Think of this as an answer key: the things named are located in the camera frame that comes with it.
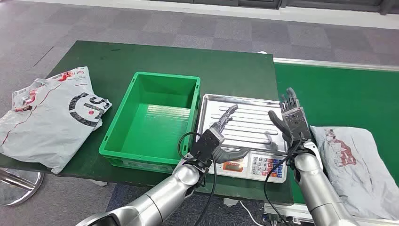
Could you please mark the large white parcel black logo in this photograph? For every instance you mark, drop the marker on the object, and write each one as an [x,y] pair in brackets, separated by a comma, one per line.
[46,124]

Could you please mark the conveyor controller board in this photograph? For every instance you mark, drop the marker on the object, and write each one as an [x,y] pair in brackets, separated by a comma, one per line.
[274,220]

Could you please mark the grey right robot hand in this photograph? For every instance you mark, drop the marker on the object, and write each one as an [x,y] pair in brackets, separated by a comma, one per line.
[276,121]

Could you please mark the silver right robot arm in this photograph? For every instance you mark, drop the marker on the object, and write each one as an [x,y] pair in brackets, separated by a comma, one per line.
[318,193]

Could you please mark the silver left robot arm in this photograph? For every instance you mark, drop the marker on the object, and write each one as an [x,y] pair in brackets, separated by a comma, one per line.
[174,187]

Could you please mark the green conveyor belt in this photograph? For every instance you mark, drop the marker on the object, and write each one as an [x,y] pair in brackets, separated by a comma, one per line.
[343,93]

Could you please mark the black wrist sensor plate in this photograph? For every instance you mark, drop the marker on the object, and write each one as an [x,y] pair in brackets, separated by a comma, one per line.
[205,143]
[296,123]

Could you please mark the white scale with steel tray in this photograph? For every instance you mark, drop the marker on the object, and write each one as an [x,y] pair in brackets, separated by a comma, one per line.
[255,103]

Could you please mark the black right wrist sensor plate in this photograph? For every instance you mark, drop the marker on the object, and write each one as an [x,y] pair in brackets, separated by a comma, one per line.
[296,123]

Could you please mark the round chrome stool base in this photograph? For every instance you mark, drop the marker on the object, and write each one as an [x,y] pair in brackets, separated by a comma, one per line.
[18,193]

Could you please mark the plain grey parcel bag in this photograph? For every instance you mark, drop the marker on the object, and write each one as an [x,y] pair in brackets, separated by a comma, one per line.
[367,174]

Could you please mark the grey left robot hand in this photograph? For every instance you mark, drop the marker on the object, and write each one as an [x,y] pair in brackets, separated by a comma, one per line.
[230,156]

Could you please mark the white table foot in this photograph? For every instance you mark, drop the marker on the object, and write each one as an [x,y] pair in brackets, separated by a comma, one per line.
[230,202]

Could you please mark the green plastic crate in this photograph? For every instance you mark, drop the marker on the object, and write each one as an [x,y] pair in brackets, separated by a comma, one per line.
[156,124]

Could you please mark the black left wrist sensor plate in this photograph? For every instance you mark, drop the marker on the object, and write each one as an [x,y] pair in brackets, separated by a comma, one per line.
[205,143]

